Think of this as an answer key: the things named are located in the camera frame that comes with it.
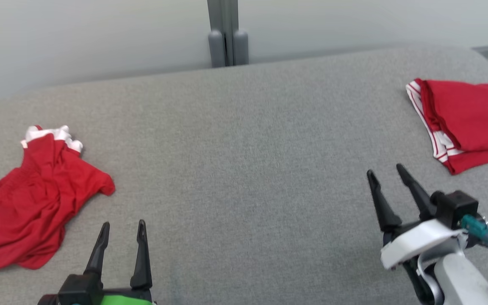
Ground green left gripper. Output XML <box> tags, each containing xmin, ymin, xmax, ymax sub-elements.
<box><xmin>84</xmin><ymin>219</ymin><xmax>158</xmax><ymax>305</ymax></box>

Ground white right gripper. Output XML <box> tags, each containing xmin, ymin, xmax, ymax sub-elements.
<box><xmin>367</xmin><ymin>164</ymin><xmax>468</xmax><ymax>270</ymax></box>

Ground red shorts with white trim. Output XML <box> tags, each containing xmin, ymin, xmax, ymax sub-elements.
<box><xmin>0</xmin><ymin>125</ymin><xmax>116</xmax><ymax>272</ymax></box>

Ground grey fabric sofa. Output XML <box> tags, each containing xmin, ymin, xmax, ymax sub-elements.
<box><xmin>0</xmin><ymin>42</ymin><xmax>488</xmax><ymax>305</ymax></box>

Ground teal right camera connector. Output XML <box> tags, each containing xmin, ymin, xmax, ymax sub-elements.
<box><xmin>460</xmin><ymin>214</ymin><xmax>488</xmax><ymax>248</ymax></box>

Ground grey partition post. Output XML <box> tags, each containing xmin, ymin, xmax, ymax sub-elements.
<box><xmin>207</xmin><ymin>0</ymin><xmax>250</xmax><ymax>68</ymax></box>

